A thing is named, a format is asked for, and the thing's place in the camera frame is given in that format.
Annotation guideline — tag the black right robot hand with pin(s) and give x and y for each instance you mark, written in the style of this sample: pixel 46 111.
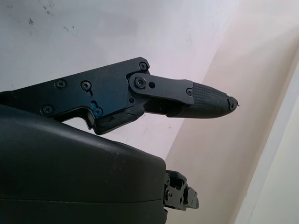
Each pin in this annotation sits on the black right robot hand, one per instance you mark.
pixel 70 175

